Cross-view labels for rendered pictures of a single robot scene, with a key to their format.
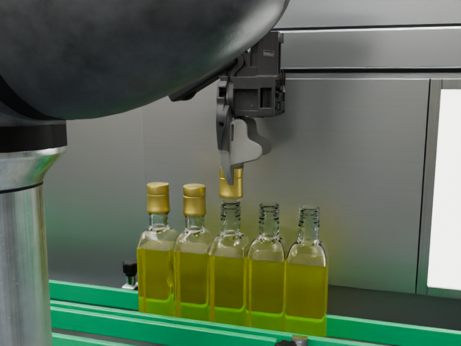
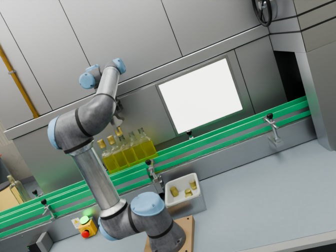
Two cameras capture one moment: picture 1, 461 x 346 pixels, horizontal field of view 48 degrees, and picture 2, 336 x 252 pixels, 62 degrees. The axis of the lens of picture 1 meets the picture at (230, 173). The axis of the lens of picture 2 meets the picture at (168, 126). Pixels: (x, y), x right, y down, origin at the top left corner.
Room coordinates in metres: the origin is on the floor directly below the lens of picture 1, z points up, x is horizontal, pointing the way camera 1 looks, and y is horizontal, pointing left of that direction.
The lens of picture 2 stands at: (-0.77, 0.01, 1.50)
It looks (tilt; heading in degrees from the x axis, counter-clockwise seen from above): 15 degrees down; 350
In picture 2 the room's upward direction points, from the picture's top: 23 degrees counter-clockwise
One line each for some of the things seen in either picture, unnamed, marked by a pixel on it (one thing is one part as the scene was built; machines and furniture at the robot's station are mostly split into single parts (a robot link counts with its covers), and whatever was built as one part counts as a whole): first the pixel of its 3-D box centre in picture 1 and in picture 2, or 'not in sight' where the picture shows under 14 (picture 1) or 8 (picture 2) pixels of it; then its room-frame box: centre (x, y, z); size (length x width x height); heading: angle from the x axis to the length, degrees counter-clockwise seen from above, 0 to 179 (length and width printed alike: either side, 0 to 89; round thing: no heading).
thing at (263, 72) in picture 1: (250, 75); (110, 104); (0.74, -0.03, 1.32); 0.09 x 0.08 x 0.12; 73
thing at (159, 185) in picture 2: not in sight; (159, 182); (0.61, -0.08, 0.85); 0.09 x 0.04 x 0.07; 164
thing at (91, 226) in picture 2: not in sight; (88, 228); (0.65, 0.36, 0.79); 0.07 x 0.07 x 0.07; 74
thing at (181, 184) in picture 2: not in sight; (184, 194); (0.47, -0.16, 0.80); 0.22 x 0.17 x 0.09; 164
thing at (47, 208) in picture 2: not in sight; (47, 212); (0.72, 0.52, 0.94); 0.07 x 0.04 x 0.13; 164
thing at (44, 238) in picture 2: not in sight; (40, 244); (0.73, 0.63, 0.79); 0.08 x 0.08 x 0.08; 74
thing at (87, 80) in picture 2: not in sight; (92, 78); (0.64, 0.00, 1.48); 0.11 x 0.11 x 0.08; 68
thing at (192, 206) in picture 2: not in sight; (184, 193); (0.49, -0.16, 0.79); 0.27 x 0.17 x 0.08; 164
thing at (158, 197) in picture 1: (158, 198); (101, 143); (0.78, 0.11, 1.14); 0.04 x 0.04 x 0.04
